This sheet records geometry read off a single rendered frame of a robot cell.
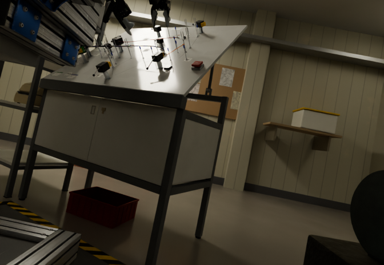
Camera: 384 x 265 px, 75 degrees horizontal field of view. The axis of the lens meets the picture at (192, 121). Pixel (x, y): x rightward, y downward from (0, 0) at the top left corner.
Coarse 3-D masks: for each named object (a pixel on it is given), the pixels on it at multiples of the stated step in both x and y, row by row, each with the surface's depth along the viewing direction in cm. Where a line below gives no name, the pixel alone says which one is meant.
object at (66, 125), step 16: (48, 96) 177; (64, 96) 169; (80, 96) 161; (48, 112) 174; (64, 112) 166; (80, 112) 159; (96, 112) 153; (48, 128) 171; (64, 128) 164; (80, 128) 157; (48, 144) 169; (64, 144) 161; (80, 144) 155
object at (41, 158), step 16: (96, 32) 225; (0, 64) 205; (48, 64) 216; (32, 80) 180; (32, 96) 178; (32, 112) 180; (0, 160) 184; (16, 160) 175; (48, 160) 207; (16, 176) 177
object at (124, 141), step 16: (112, 112) 147; (128, 112) 141; (144, 112) 136; (160, 112) 131; (176, 112) 127; (96, 128) 151; (112, 128) 145; (128, 128) 139; (144, 128) 134; (160, 128) 130; (96, 144) 149; (112, 144) 143; (128, 144) 138; (144, 144) 133; (160, 144) 128; (96, 160) 147; (112, 160) 141; (128, 160) 136; (144, 160) 131; (160, 160) 127; (144, 176) 130; (160, 176) 126
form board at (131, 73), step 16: (144, 32) 226; (160, 32) 217; (192, 32) 201; (208, 32) 193; (224, 32) 187; (240, 32) 180; (96, 48) 213; (112, 48) 205; (144, 48) 190; (192, 48) 172; (208, 48) 166; (224, 48) 161; (80, 64) 187; (96, 64) 181; (128, 64) 169; (144, 64) 164; (176, 64) 155; (208, 64) 146; (64, 80) 167; (80, 80) 162; (96, 80) 157; (112, 80) 152; (128, 80) 148; (144, 80) 144; (160, 80) 140; (176, 80) 137; (192, 80) 133
